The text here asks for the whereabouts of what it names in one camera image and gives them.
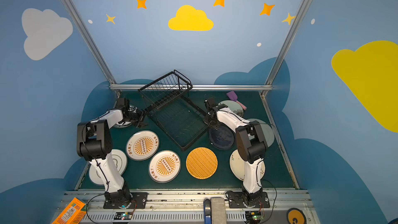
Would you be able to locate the orange sunburst plate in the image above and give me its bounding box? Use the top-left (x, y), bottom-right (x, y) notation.
top-left (149, 150), bottom-right (181, 183)
top-left (126, 130), bottom-right (159, 161)

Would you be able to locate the white cloud emblem plate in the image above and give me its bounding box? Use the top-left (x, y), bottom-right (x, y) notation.
top-left (89, 149), bottom-right (127, 186)

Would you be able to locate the green rim lettered plate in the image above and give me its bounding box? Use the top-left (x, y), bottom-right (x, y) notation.
top-left (113, 105), bottom-right (137, 129)

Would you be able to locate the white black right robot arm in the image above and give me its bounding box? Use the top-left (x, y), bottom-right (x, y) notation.
top-left (204, 97), bottom-right (268, 207)

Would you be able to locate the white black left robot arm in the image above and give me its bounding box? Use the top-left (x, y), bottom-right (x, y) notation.
top-left (77, 97), bottom-right (146, 209)

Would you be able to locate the dark blue plate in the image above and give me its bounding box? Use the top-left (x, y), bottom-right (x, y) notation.
top-left (208, 124), bottom-right (236, 150)

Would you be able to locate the pale green flower plate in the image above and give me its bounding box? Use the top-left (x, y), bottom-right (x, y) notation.
top-left (219, 100), bottom-right (244, 117)

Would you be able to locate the purple pink spatula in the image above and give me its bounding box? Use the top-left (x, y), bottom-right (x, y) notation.
top-left (227, 91), bottom-right (247, 111)

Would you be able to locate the yellow woven round mat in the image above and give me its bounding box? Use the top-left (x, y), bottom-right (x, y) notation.
top-left (186, 147), bottom-right (218, 179)

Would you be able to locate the cream floral sprig plate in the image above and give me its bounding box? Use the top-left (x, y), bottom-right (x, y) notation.
top-left (229, 149), bottom-right (266, 181)

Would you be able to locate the pale green plain plate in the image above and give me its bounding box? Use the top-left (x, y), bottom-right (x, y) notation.
top-left (248, 118), bottom-right (275, 148)

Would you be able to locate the grey blue block tool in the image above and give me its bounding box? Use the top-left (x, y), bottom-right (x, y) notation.
top-left (203, 197), bottom-right (227, 224)

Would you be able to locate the left green circuit board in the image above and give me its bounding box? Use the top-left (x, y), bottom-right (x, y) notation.
top-left (114, 212), bottom-right (133, 220)

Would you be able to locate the green circuit board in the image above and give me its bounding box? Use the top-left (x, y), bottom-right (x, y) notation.
top-left (114, 212), bottom-right (133, 220)
top-left (245, 212), bottom-right (263, 224)

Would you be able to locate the right green circuit board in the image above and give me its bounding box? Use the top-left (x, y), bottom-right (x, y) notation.
top-left (245, 212), bottom-right (263, 224)

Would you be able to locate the orange cardboard box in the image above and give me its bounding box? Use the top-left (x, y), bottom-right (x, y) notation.
top-left (52, 198), bottom-right (87, 224)

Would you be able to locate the yellow black round disc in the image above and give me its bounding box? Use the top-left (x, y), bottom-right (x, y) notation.
top-left (287, 208), bottom-right (307, 224)

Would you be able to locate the black wire dish rack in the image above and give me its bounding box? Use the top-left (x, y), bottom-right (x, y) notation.
top-left (138, 70), bottom-right (208, 151)

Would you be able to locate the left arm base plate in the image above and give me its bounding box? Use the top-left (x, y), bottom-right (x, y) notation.
top-left (103, 192), bottom-right (148, 209)

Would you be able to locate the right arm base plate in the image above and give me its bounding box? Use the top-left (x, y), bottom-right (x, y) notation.
top-left (226, 191), bottom-right (271, 208)

